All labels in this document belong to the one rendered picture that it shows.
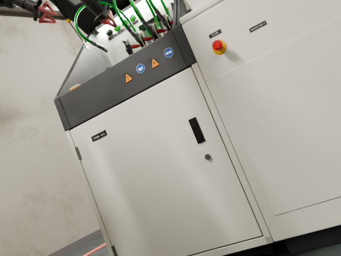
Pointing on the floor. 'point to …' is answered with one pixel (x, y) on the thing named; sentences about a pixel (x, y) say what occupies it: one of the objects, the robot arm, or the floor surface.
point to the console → (280, 107)
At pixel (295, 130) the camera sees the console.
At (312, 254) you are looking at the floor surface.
